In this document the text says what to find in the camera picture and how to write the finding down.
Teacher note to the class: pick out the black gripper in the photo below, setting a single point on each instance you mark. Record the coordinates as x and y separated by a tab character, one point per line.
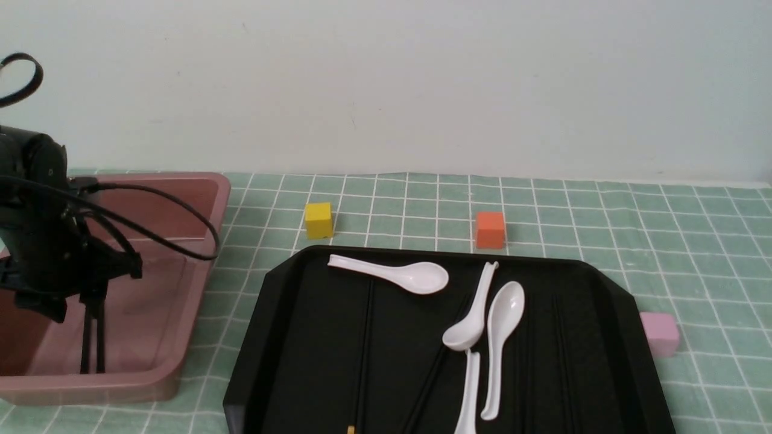
51	260

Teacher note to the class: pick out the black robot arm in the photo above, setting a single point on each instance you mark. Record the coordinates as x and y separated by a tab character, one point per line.
34	175

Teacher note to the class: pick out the pink plastic bin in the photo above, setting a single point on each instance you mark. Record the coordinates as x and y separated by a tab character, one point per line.
149	321

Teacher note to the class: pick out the yellow cube block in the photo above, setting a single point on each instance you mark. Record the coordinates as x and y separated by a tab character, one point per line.
319	221

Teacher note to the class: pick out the black plastic tray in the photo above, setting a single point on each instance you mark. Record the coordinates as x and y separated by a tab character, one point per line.
298	363

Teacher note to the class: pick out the black chopstick gold tip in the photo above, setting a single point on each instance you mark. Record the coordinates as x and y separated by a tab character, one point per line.
359	394

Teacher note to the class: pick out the white spoon top left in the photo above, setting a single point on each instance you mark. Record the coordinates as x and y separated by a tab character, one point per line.
423	278

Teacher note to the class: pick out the white spoon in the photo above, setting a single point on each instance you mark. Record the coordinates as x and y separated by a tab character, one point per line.
506	311
423	278

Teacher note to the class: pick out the white spoon upside-down middle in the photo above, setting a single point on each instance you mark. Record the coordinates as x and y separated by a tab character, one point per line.
466	332

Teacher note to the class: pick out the black chopstick diagonal centre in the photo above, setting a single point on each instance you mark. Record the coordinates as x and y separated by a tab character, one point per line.
417	409

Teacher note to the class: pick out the orange cube block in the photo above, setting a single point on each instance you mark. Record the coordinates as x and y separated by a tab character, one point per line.
490	231

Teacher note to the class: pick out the white spoon right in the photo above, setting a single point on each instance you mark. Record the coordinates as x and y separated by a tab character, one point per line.
506	311

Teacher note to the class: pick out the pink cube block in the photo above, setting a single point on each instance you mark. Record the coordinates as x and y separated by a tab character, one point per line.
662	333

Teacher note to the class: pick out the green checkered tablecloth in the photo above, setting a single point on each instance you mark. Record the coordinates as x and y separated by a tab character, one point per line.
700	253

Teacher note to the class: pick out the white spoon handle bottom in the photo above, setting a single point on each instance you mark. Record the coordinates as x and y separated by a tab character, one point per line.
467	416

